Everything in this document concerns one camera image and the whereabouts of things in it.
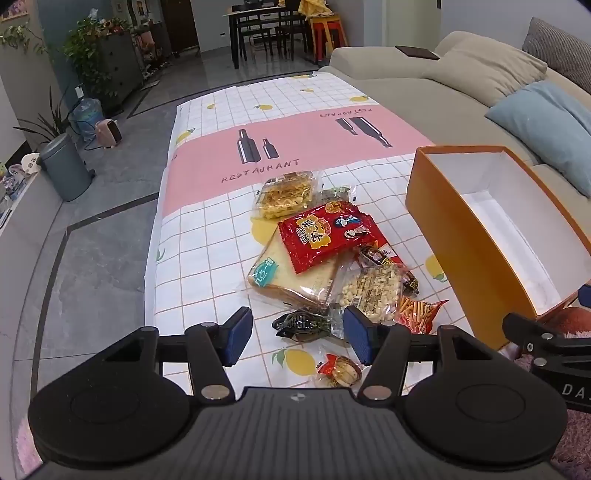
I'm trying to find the dark tablet on sofa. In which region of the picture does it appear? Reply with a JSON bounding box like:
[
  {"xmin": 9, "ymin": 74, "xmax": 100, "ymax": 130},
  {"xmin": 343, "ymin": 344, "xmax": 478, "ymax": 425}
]
[{"xmin": 396, "ymin": 45, "xmax": 440, "ymax": 61}]

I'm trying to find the yellow cloth on chair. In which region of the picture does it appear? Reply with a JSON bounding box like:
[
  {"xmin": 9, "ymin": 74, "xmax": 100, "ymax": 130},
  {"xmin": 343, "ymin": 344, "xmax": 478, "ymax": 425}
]
[{"xmin": 298, "ymin": 0, "xmax": 334, "ymax": 19}]

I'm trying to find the small cake snack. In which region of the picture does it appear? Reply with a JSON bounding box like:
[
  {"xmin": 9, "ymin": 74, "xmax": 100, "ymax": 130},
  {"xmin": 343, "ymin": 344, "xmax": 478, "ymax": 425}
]
[{"xmin": 315, "ymin": 353, "xmax": 362, "ymax": 388}]

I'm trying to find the blue water jug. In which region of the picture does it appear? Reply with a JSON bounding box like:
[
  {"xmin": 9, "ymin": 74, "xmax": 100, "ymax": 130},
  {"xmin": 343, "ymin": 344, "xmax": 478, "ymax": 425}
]
[{"xmin": 68, "ymin": 97, "xmax": 104, "ymax": 142}]

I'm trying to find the beige sofa cushion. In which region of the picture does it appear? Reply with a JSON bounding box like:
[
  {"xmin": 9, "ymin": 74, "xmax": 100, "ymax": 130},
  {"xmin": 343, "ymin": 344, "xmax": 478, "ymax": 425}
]
[{"xmin": 425, "ymin": 36, "xmax": 547, "ymax": 107}]

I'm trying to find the packaged sliced bread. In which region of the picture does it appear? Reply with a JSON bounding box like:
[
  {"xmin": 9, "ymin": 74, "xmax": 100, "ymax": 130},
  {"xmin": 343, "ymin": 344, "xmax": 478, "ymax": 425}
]
[{"xmin": 246, "ymin": 230, "xmax": 353, "ymax": 312}]

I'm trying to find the dark seaweed snack pack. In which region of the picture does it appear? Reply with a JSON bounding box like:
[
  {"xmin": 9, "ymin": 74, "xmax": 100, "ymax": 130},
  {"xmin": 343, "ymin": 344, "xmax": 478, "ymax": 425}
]
[{"xmin": 271, "ymin": 309, "xmax": 345, "ymax": 343}]

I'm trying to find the yellow waffle snack pack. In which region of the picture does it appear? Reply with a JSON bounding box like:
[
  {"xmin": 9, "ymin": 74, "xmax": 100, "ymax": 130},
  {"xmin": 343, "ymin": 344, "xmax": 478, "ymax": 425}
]
[{"xmin": 253, "ymin": 171, "xmax": 320, "ymax": 220}]

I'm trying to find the large red snack bag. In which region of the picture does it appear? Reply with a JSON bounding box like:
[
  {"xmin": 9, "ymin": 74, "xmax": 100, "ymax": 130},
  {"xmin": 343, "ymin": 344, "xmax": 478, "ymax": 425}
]
[{"xmin": 279, "ymin": 200, "xmax": 379, "ymax": 274}]

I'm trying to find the beige sofa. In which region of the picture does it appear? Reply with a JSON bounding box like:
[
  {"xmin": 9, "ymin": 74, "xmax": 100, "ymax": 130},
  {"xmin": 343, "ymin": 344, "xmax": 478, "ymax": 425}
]
[{"xmin": 321, "ymin": 47, "xmax": 590, "ymax": 234}]

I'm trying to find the shrimp stick snack bag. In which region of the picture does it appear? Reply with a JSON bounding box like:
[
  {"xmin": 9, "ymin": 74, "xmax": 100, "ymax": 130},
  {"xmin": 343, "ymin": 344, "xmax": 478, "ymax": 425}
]
[{"xmin": 397, "ymin": 296, "xmax": 447, "ymax": 335}]

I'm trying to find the pink white checkered tablecloth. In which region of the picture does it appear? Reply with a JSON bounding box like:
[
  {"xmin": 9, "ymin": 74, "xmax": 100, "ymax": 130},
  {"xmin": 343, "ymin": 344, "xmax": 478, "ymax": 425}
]
[{"xmin": 144, "ymin": 73, "xmax": 468, "ymax": 390}]

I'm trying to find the brown nut bar pack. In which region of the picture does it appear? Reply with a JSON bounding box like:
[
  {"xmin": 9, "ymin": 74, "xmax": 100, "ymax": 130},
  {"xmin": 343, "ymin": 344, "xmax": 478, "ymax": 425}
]
[{"xmin": 317, "ymin": 185, "xmax": 356, "ymax": 204}]

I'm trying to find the small pink heater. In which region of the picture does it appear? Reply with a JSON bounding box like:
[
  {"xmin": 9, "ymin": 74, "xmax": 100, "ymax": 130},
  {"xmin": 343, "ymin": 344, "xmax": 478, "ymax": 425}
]
[{"xmin": 95, "ymin": 119, "xmax": 122, "ymax": 148}]

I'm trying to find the leafy green houseplant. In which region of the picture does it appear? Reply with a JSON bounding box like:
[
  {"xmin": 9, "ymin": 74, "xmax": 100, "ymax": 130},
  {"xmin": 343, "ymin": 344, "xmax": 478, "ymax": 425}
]
[{"xmin": 63, "ymin": 15, "xmax": 131, "ymax": 101}]

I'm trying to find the grey trash bin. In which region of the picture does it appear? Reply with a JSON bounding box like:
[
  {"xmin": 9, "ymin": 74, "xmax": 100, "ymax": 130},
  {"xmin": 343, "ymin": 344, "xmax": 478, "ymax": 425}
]
[{"xmin": 40, "ymin": 133, "xmax": 93, "ymax": 202}]

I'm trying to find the puffed rice cake pack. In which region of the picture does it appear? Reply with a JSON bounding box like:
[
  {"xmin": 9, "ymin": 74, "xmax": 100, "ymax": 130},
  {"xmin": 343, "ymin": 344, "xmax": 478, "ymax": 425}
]
[{"xmin": 329, "ymin": 263, "xmax": 404, "ymax": 324}]

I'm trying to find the spiky potted plant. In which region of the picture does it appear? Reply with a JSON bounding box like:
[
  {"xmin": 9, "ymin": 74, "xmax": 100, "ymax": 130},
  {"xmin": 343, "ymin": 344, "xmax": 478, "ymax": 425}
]
[{"xmin": 14, "ymin": 86, "xmax": 81, "ymax": 153}]

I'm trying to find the light blue cushion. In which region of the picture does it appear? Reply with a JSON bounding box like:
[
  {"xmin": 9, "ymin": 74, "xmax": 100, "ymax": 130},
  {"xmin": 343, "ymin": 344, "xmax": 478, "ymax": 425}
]
[{"xmin": 485, "ymin": 80, "xmax": 590, "ymax": 197}]

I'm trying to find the dark dining table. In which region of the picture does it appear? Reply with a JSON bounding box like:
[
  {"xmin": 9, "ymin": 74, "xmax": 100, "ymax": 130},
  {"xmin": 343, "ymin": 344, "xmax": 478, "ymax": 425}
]
[{"xmin": 223, "ymin": 1, "xmax": 312, "ymax": 70}]

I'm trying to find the grey patterned cushion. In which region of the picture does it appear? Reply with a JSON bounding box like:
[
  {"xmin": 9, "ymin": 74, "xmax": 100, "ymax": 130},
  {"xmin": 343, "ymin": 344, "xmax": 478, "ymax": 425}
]
[{"xmin": 522, "ymin": 17, "xmax": 591, "ymax": 93}]

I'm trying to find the orange stool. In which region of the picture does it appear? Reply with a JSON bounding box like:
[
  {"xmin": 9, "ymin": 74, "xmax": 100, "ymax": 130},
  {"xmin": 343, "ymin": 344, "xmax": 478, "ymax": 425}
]
[{"xmin": 308, "ymin": 14, "xmax": 349, "ymax": 64}]

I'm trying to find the dark cabinet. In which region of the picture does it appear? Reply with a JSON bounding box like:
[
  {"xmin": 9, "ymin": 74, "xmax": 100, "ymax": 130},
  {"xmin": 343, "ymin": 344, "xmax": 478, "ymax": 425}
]
[{"xmin": 98, "ymin": 32, "xmax": 143, "ymax": 111}]

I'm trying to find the orange cardboard box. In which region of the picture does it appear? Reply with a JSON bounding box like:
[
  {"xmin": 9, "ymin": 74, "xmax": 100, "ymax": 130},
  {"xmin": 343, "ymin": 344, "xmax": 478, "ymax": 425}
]
[{"xmin": 406, "ymin": 146, "xmax": 590, "ymax": 350}]

